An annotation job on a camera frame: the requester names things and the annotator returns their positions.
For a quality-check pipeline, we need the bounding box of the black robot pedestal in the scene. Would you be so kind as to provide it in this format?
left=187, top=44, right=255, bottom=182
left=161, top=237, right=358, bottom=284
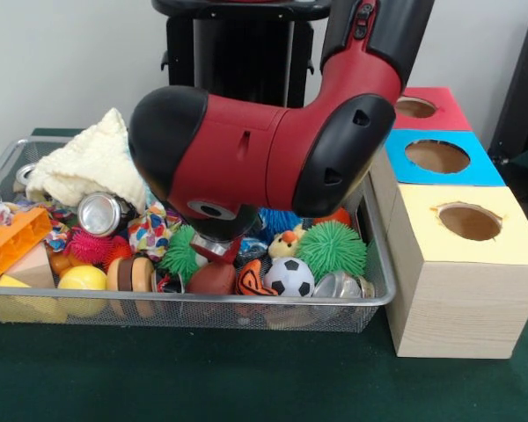
left=152, top=0, right=335, bottom=111

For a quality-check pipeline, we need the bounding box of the clear mesh bin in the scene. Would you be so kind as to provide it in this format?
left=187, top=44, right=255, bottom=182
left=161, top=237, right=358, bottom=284
left=0, top=135, right=397, bottom=333

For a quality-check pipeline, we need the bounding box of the green furry googly-eyed toy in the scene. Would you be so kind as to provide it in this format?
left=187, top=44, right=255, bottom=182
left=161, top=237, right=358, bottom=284
left=158, top=225, right=203, bottom=282

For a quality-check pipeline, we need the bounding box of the wooden box with three holes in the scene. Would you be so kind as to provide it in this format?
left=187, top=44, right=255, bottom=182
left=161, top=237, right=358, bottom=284
left=368, top=86, right=528, bottom=360

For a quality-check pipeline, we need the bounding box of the shiny silver can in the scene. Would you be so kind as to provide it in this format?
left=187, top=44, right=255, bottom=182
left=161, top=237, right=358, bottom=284
left=77, top=192, right=135, bottom=238

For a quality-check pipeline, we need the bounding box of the cream knitted cloth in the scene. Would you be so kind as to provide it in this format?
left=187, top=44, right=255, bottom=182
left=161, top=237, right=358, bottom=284
left=26, top=108, right=150, bottom=212

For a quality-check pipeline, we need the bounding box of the small soccer ball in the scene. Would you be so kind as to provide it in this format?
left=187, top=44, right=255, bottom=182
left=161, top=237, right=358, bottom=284
left=264, top=257, right=316, bottom=298

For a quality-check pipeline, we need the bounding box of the colourful patterned cloth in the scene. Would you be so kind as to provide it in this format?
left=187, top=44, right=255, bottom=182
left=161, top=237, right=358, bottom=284
left=128, top=204, right=184, bottom=261

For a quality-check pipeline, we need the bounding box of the large blue spiky ball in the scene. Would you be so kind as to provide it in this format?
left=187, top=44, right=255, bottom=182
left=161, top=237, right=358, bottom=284
left=257, top=208, right=302, bottom=240

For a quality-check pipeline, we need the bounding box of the pink spiky ball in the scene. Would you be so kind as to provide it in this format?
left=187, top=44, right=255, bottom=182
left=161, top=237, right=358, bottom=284
left=69, top=229, right=115, bottom=266

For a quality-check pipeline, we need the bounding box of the twisted clear plastic bottle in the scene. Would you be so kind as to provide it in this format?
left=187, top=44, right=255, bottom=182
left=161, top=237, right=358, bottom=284
left=236, top=237, right=270, bottom=265

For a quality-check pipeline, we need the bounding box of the small red ball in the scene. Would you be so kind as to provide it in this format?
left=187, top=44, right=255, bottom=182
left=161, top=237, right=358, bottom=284
left=321, top=207, right=353, bottom=226

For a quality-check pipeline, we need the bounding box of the brown toy football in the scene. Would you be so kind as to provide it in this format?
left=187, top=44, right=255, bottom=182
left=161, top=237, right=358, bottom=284
left=187, top=262, right=238, bottom=295

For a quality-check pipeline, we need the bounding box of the green spiky ball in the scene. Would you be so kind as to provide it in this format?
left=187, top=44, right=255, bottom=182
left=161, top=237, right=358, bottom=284
left=297, top=220, right=368, bottom=280

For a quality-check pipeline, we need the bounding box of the orange toy brick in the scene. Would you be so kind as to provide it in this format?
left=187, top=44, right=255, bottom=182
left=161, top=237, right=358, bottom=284
left=0, top=207, right=54, bottom=287

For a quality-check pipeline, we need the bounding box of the crushed silver can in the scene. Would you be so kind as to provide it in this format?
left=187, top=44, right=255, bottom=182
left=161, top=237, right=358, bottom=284
left=15, top=163, right=38, bottom=191

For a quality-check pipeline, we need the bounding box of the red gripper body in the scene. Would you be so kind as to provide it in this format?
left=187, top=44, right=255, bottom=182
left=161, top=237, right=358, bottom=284
left=192, top=236, right=245, bottom=266

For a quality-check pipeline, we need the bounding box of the yellow tennis ball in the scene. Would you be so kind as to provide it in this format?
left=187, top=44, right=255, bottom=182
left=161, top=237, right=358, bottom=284
left=58, top=266, right=109, bottom=317

